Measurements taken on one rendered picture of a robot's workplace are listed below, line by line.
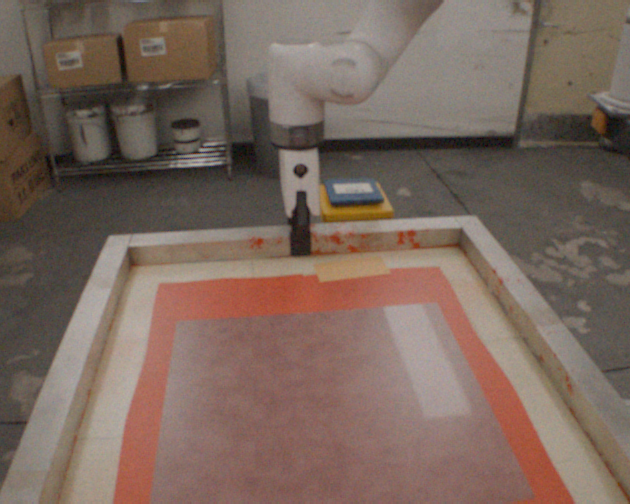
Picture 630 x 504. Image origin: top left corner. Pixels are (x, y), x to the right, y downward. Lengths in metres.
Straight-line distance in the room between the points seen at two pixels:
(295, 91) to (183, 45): 2.70
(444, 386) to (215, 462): 0.25
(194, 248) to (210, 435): 0.33
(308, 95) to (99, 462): 0.48
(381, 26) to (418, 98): 3.37
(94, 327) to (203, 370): 0.14
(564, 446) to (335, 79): 0.47
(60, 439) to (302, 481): 0.23
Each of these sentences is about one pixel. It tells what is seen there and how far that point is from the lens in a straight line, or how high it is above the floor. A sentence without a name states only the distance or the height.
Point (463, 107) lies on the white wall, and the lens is 4.23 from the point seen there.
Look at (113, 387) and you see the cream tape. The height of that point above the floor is 0.96.
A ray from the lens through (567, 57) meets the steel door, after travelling 4.62.
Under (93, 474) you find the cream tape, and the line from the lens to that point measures 0.53.
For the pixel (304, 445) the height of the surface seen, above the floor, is 0.96.
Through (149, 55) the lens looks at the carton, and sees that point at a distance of 3.40.
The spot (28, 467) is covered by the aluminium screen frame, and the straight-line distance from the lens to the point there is 0.51.
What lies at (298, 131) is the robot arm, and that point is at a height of 1.16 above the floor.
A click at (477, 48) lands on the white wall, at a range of 4.17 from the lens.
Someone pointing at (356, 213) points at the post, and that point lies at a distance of 0.92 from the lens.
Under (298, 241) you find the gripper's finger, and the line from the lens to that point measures 0.75.
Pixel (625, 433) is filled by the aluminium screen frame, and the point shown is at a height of 0.99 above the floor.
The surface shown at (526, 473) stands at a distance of 0.53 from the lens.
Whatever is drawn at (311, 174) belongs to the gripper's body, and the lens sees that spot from 0.69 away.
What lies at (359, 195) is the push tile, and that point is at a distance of 0.94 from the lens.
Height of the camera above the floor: 1.36
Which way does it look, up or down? 31 degrees down
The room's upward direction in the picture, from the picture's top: straight up
